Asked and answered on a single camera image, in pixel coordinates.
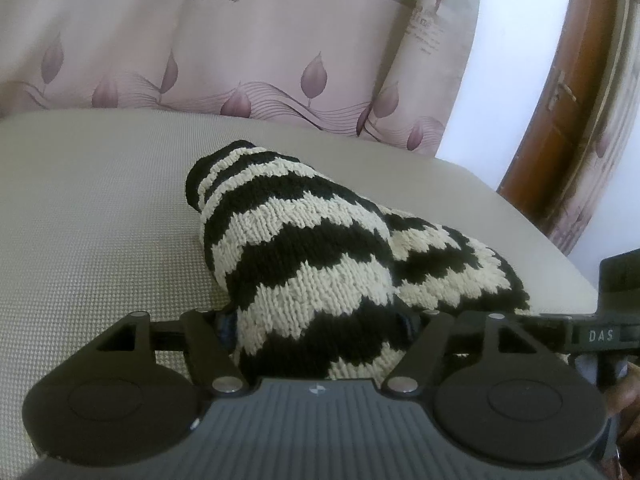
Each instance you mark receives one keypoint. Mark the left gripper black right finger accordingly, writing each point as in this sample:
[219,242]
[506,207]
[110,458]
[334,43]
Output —
[496,386]

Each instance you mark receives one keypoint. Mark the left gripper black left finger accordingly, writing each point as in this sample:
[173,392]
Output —
[134,391]

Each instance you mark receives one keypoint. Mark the black white striped knit sweater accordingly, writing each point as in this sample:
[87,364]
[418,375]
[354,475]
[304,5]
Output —
[323,283]

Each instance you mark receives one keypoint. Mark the person right hand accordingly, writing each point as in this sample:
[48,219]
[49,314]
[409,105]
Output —
[623,400]

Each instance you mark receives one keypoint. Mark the beige fabric mattress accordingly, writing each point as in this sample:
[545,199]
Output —
[95,224]

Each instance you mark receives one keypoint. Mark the brown wooden door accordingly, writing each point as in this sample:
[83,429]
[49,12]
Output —
[541,163]

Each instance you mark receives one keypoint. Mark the pink leaf print curtain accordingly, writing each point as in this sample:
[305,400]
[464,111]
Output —
[382,70]

